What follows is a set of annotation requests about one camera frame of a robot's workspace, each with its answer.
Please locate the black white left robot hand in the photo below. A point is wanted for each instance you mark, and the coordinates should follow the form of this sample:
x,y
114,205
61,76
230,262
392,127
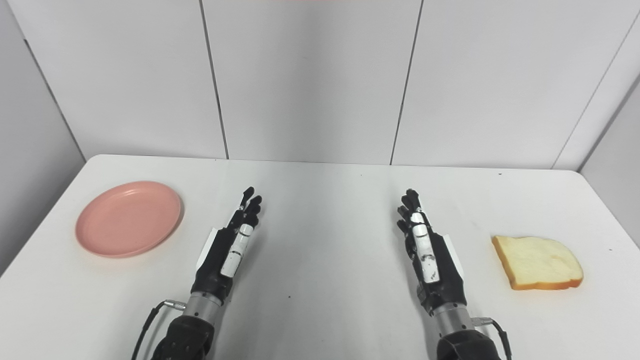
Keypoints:
x,y
220,255

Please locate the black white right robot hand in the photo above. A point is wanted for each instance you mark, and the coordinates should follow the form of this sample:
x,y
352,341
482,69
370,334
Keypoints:
x,y
440,270

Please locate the slice of white bread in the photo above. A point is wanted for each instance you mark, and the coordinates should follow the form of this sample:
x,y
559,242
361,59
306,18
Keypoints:
x,y
537,262

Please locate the pink round plate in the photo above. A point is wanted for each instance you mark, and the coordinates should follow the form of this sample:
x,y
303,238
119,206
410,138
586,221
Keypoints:
x,y
128,219

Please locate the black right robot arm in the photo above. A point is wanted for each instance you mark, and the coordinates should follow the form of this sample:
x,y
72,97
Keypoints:
x,y
462,340

